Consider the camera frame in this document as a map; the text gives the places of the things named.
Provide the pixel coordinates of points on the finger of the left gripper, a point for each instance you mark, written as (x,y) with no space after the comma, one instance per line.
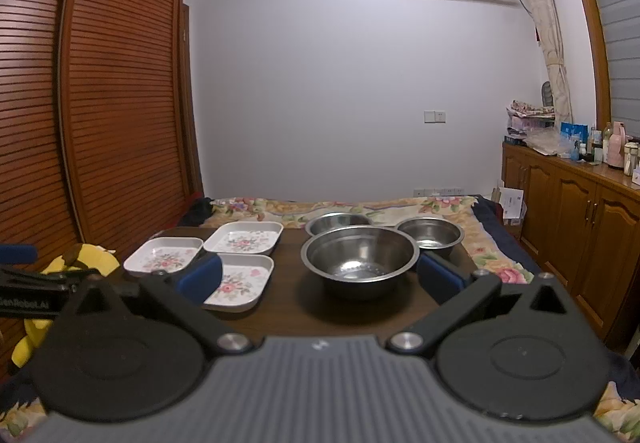
(18,254)

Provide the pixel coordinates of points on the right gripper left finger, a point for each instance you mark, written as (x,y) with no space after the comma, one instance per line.
(177,299)

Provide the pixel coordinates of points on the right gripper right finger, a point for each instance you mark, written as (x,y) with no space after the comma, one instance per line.
(462,299)

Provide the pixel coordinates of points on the floral white tray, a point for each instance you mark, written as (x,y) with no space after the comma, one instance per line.
(244,280)
(168,254)
(245,238)

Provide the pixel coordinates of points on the small steel bowl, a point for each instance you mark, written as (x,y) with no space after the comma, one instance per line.
(438,235)

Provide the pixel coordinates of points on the large steel bowl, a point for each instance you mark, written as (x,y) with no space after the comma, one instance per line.
(360,255)

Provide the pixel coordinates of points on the floral bed quilt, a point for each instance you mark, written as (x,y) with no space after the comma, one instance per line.
(619,407)

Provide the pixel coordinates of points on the dark blue bed sheet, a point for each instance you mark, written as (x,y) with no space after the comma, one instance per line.
(486,213)

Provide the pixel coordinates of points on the black cloth on bed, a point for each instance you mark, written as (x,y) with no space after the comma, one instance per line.
(198,212)

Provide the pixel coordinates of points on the white paper bag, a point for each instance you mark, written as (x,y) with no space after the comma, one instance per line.
(511,202)

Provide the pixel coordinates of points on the wooden sideboard cabinet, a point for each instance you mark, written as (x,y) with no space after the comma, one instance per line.
(582,224)

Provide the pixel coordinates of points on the brown louvered wardrobe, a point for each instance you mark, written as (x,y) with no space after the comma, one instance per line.
(97,134)

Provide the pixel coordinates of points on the stack of folded fabrics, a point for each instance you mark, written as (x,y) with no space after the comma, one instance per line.
(524,117)

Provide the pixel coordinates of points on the blue printed box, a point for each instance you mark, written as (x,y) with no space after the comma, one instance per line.
(574,139)

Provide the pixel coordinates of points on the pink thermos jug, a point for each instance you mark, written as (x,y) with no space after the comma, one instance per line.
(616,143)

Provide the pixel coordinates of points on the beige tied curtain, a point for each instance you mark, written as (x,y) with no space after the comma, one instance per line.
(551,41)

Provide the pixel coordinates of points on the grey window blind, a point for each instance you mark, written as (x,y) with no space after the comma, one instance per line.
(614,34)

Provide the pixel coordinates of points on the wall socket strip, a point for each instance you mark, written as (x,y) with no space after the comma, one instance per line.
(443,192)

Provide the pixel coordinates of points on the white wall switch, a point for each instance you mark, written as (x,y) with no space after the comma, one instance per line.
(434,117)

